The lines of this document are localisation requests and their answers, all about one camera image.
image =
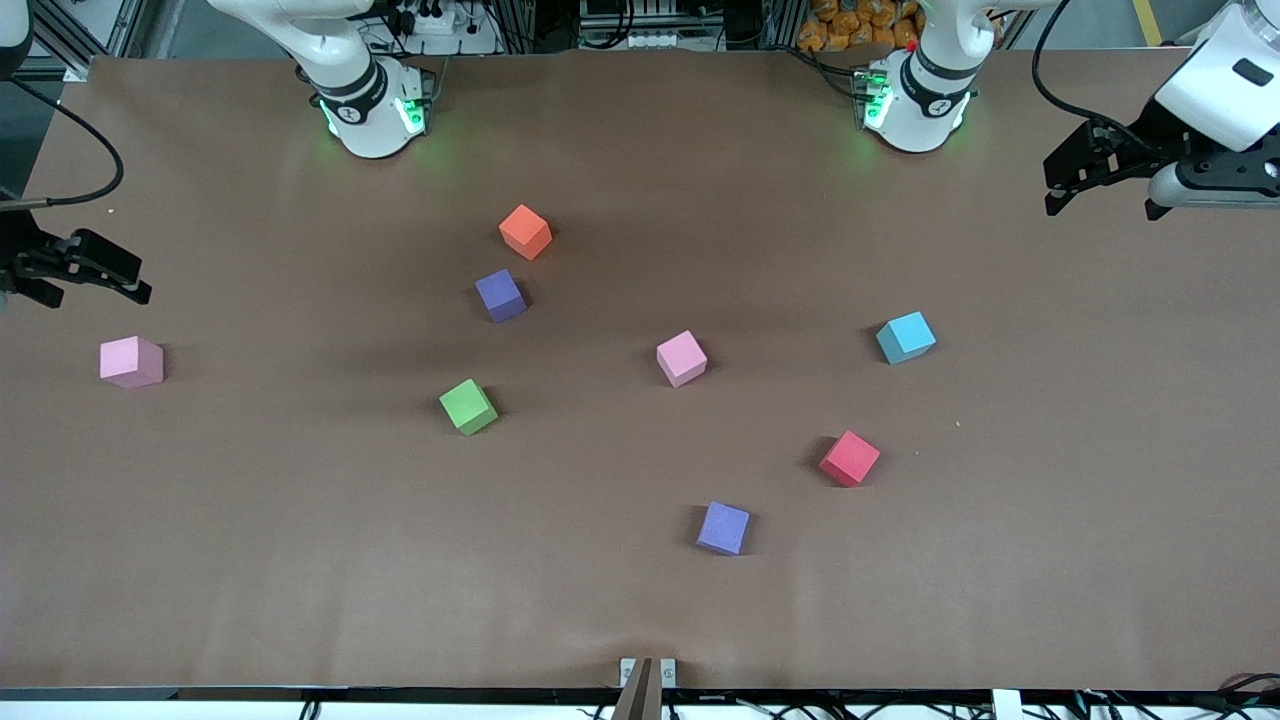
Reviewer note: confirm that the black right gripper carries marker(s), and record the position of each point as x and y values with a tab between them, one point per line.
17	246

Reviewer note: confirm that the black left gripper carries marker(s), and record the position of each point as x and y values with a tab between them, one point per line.
1150	137

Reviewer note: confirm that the cyan foam block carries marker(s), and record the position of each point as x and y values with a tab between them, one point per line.
905	337

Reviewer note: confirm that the green foam block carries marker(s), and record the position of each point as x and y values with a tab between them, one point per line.
467	406

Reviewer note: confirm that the dark purple foam block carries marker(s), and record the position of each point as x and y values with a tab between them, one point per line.
500	295

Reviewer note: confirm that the pink foam block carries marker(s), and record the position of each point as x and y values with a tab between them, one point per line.
681	357
130	360

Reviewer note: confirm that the orange foam block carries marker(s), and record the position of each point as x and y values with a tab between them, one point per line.
525	230

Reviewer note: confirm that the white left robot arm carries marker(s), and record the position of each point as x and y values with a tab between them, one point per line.
925	100

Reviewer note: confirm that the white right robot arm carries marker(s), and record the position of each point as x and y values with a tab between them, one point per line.
365	110

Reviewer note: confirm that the orange snack bag pile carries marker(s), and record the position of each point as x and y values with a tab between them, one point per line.
850	25

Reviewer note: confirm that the large table cover sheet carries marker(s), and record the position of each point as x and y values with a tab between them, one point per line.
300	550

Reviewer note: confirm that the red foam block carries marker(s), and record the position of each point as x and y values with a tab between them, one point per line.
849	458

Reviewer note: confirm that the white power strip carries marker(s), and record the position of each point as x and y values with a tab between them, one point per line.
430	18

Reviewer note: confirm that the grey equipment rack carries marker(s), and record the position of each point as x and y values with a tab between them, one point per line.
630	25

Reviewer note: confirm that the light purple foam block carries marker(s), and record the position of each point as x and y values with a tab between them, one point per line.
723	527

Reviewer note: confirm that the aluminium frame profile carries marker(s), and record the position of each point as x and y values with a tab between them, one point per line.
60	35

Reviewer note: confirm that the small metal edge bracket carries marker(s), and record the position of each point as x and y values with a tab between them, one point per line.
627	668

